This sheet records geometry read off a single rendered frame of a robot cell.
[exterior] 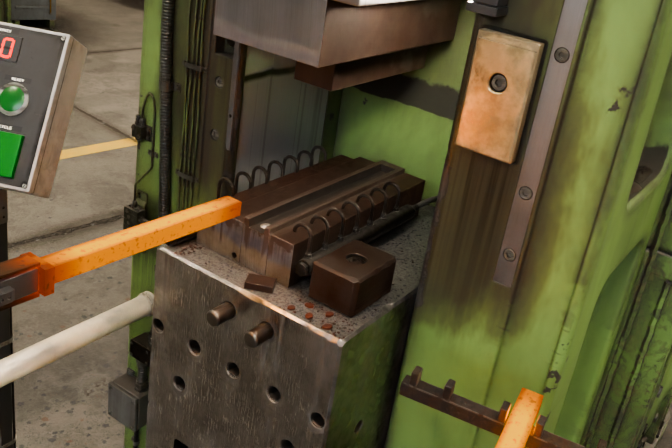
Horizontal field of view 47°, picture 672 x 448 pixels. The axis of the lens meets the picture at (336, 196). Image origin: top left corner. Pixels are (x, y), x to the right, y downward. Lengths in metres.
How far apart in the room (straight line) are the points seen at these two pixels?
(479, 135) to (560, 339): 0.32
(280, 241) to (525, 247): 0.37
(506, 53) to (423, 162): 0.55
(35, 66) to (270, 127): 0.43
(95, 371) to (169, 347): 1.18
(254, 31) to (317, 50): 0.11
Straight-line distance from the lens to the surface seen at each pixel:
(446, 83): 1.53
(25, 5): 6.55
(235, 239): 1.27
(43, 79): 1.42
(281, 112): 1.51
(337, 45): 1.12
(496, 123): 1.10
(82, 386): 2.50
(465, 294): 1.22
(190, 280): 1.28
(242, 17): 1.17
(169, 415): 1.47
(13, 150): 1.41
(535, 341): 1.21
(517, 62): 1.08
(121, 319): 1.65
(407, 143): 1.60
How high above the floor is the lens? 1.54
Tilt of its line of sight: 23 degrees down
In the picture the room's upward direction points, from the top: 9 degrees clockwise
